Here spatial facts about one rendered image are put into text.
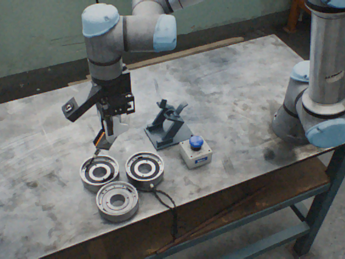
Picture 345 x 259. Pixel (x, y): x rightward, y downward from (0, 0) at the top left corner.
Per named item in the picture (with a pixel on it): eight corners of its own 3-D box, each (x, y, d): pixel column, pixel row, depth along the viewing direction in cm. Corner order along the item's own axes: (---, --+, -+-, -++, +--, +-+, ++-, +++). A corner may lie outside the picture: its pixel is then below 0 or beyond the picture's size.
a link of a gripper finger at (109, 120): (115, 137, 102) (111, 109, 97) (110, 140, 102) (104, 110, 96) (109, 127, 105) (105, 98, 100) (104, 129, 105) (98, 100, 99)
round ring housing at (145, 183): (121, 166, 118) (120, 157, 115) (156, 157, 121) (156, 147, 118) (132, 194, 111) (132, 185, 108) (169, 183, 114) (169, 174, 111)
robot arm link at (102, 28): (121, 19, 81) (77, 20, 81) (125, 65, 89) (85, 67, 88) (122, 0, 87) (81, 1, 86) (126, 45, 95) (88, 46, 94)
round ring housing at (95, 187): (73, 183, 113) (71, 174, 110) (97, 158, 120) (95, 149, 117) (104, 200, 109) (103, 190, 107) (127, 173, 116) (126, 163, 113)
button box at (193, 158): (189, 169, 117) (190, 158, 114) (178, 152, 122) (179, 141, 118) (214, 161, 120) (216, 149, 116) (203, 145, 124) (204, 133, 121)
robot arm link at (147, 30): (173, -1, 91) (122, 0, 90) (177, 26, 83) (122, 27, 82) (173, 30, 97) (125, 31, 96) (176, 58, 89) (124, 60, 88)
